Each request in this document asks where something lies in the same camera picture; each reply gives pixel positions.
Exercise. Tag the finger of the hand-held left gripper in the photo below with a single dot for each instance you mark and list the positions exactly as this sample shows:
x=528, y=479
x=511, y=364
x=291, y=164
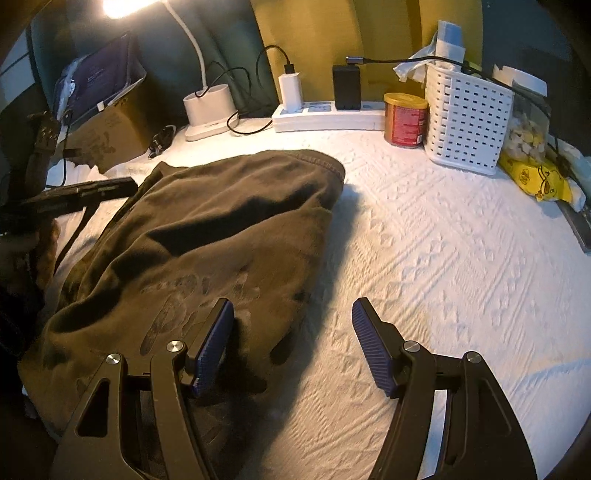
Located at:
x=92, y=191

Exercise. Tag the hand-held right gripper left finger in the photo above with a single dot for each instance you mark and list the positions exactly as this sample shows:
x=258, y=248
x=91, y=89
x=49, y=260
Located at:
x=214, y=346

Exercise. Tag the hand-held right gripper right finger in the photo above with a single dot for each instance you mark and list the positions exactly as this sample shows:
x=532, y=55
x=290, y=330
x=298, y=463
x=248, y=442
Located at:
x=371, y=350

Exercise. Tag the brown t-shirt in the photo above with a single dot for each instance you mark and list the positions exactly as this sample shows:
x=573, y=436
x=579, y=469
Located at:
x=194, y=230

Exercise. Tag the brown cardboard box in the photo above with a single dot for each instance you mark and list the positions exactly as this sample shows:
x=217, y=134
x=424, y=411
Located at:
x=120, y=134

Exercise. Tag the clear plastic wrap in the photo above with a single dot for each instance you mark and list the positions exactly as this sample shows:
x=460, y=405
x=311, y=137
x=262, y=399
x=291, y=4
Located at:
x=67, y=92

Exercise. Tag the dark tablet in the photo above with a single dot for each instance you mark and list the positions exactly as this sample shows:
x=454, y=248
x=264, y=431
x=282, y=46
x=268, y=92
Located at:
x=101, y=78

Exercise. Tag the white textured bedspread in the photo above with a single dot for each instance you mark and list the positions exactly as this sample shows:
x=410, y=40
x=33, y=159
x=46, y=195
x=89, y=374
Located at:
x=438, y=277

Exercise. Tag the white desk lamp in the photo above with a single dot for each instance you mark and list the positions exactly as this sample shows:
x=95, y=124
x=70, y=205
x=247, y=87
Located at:
x=207, y=106

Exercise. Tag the white charger plug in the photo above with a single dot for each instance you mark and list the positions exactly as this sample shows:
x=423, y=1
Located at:
x=291, y=92

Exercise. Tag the red tin can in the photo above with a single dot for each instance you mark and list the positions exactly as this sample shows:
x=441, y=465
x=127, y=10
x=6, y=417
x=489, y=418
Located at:
x=406, y=120

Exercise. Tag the white power strip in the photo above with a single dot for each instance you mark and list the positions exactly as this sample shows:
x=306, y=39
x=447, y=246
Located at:
x=323, y=117

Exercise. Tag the yellow snack packet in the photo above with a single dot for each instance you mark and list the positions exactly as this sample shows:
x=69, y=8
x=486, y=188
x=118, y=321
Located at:
x=535, y=177

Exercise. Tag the dark flat device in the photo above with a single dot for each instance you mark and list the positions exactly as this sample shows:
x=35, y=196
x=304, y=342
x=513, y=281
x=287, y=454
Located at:
x=579, y=226

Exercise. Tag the white plastic basket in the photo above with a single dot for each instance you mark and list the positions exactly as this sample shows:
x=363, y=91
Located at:
x=466, y=120

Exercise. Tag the black charger plug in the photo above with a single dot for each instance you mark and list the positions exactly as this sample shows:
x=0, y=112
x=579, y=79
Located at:
x=346, y=87

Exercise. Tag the white crumpled wrapper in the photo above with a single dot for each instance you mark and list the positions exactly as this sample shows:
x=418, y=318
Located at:
x=575, y=161

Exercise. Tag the clear jar with white lid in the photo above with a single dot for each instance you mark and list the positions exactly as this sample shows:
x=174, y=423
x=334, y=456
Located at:
x=526, y=120

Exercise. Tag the white crumpled tissue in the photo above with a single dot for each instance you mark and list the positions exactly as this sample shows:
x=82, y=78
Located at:
x=411, y=67

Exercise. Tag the pale blue tissue pack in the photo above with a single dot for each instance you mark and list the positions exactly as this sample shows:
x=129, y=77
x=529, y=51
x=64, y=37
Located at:
x=450, y=41

